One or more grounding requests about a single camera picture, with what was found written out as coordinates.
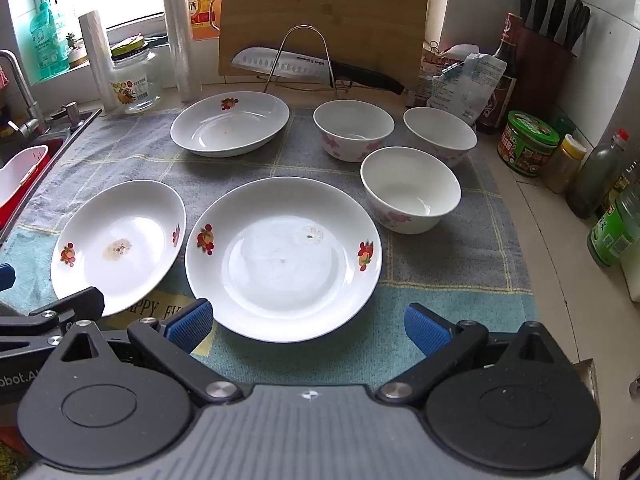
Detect green lid sauce jar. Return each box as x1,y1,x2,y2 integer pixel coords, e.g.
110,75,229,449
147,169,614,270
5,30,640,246
497,110,561,177

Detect dark soy sauce bottle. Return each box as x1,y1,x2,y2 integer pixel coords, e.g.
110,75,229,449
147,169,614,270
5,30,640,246
475,12,523,135

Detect white pink-flower bowl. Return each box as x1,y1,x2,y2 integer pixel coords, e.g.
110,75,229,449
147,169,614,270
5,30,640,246
360,146,462,235
403,106,478,168
313,100,396,163

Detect black kitchen scissors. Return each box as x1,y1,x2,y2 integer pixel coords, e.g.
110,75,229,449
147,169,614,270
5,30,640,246
565,0,592,51

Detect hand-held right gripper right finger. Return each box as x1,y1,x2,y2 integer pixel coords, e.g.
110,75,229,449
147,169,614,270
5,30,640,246
375,302,558,406

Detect small white fruit-print plate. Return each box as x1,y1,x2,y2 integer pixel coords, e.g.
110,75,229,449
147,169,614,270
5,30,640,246
170,91,291,157

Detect bamboo cutting board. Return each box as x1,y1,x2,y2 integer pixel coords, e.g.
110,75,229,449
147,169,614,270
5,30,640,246
218,0,431,92

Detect dark red knife block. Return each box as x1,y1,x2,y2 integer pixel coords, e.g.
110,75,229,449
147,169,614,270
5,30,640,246
505,25,576,121

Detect metal faucet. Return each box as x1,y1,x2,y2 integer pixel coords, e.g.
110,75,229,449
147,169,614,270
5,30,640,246
0,50,47,138

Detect stained white fruit-print plate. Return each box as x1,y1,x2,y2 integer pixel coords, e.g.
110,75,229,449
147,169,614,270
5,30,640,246
50,179,187,318

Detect glass jar green lid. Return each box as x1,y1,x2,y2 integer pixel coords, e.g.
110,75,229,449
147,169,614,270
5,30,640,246
107,35,163,113

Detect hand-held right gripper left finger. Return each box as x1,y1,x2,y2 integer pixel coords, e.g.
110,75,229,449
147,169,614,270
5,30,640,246
60,299,246,406

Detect dark oil bottle red cap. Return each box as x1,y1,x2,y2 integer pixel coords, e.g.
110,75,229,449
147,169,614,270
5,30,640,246
565,129,631,220

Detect white printed plastic bag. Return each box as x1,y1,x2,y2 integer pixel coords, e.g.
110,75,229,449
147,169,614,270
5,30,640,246
430,52,508,123

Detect black-handled kitchen knife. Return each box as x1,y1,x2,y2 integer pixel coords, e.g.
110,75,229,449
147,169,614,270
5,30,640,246
231,47,405,96

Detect orange labelled container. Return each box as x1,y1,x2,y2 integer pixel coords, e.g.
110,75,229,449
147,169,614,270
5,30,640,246
185,0,224,42

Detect stainless steel sink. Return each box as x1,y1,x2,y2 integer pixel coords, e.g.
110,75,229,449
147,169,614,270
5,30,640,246
0,107,103,246

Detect metal sink knob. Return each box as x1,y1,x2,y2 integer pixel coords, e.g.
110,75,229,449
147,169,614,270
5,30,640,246
47,101,83,123

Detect white red-label bag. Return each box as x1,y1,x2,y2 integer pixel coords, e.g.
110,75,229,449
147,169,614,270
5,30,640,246
417,42,481,106

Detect large white fruit-print plate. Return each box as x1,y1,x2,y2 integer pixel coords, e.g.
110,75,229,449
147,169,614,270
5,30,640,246
185,176,383,345

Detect grey blue checkered towel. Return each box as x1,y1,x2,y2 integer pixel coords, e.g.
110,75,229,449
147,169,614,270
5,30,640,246
0,105,541,391

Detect small potted plant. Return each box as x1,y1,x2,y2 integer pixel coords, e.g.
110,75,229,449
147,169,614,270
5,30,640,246
65,32,90,68

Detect clear plastic wrap roll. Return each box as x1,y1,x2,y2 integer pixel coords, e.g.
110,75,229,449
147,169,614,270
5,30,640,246
160,0,201,103
78,10,123,111

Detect yellow cap spice jar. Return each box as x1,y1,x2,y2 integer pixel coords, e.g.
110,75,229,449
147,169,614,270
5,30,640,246
539,134,588,195

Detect metal wire rack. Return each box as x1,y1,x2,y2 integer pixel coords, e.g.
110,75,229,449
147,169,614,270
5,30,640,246
257,25,351,98

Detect green dish soap bottle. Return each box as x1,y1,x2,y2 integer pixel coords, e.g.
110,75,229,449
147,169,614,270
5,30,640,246
27,0,71,81

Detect red plastic basin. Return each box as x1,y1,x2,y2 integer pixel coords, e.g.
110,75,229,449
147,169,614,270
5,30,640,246
0,137,66,231

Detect green label plastic bottle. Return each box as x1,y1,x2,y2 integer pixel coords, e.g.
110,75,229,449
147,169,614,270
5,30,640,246
587,195,640,268

